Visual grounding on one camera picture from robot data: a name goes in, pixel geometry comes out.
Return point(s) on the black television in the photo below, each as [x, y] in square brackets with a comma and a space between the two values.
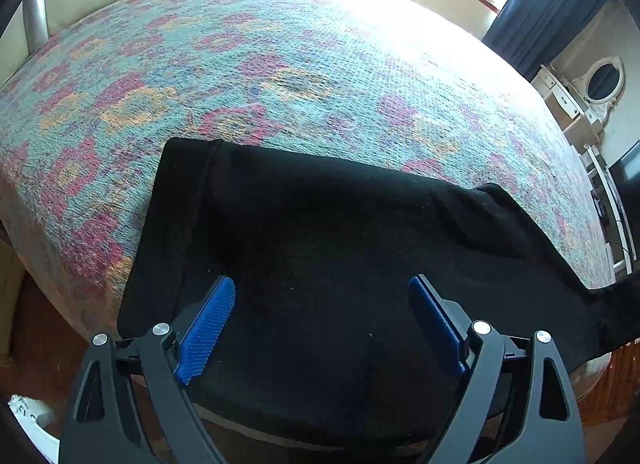
[630, 179]

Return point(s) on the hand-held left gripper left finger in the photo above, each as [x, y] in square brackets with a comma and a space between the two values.
[207, 329]

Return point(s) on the bed with floral bedspread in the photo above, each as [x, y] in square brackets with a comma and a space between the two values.
[250, 69]

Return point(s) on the white television stand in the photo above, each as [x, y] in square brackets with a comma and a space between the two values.
[607, 199]

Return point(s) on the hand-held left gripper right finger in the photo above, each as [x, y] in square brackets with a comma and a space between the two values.
[440, 329]

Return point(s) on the white dressing table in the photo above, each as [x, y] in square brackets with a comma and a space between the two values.
[556, 88]

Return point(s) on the white oval vanity mirror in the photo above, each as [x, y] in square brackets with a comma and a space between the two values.
[603, 80]

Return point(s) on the white object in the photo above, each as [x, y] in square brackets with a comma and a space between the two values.
[35, 419]

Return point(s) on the black pants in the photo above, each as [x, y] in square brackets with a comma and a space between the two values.
[325, 244]

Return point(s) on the dark blue curtain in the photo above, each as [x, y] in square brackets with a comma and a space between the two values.
[545, 4]

